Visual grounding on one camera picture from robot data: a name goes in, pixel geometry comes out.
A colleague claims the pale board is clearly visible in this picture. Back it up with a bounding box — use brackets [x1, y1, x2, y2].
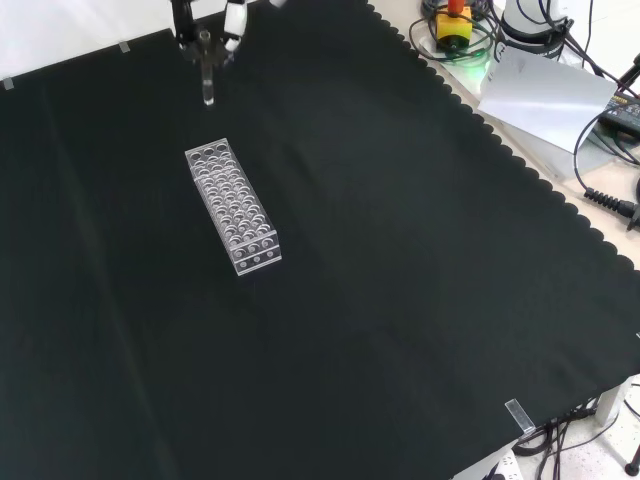
[477, 43, 620, 154]

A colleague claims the yellow stop button box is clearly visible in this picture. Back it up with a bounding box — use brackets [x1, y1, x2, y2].
[435, 0, 474, 52]

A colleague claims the black power adapter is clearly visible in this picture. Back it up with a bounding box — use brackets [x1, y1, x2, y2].
[598, 93, 640, 134]

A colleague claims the black cable with ribbed plug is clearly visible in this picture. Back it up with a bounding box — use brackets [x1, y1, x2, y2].
[572, 112, 640, 232]

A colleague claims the clear plastic test tube rack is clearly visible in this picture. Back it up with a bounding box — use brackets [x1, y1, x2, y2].
[184, 137, 284, 278]

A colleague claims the white power strip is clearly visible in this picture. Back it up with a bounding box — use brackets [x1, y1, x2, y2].
[485, 448, 522, 480]

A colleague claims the black looped cable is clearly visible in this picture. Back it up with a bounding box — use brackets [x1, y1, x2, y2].
[408, 0, 502, 65]

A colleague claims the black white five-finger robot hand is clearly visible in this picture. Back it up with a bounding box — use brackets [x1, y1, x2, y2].
[168, 0, 289, 70]

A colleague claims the black tripod leg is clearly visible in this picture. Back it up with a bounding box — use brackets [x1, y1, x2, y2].
[615, 49, 640, 97]

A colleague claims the white table leg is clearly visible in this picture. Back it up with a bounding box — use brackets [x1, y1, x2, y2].
[596, 375, 635, 427]

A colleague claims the clear glass test tube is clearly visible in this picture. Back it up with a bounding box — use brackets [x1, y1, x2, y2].
[199, 30, 217, 108]

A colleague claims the black bench cloth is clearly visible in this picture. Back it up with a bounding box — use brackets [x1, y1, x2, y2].
[0, 0, 640, 480]

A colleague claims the clear tape strip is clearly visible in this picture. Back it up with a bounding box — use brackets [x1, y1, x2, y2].
[504, 397, 536, 436]

